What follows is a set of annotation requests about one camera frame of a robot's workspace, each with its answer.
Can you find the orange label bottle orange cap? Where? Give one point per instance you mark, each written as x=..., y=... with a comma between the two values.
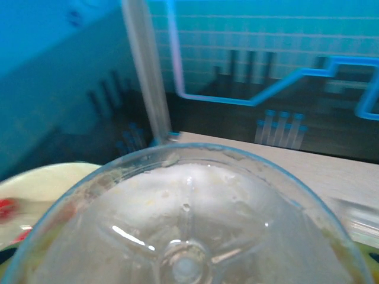
x=189, y=207

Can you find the aluminium frame post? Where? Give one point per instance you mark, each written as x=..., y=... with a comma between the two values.
x=148, y=74

